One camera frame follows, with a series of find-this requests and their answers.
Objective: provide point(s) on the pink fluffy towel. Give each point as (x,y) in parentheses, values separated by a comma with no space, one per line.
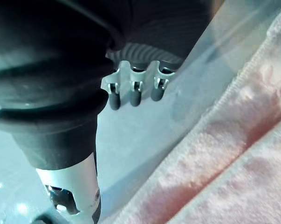
(224,163)

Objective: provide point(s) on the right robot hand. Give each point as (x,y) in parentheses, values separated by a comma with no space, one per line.
(61,70)

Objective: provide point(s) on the white washbasin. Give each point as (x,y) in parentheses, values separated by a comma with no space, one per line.
(142,144)

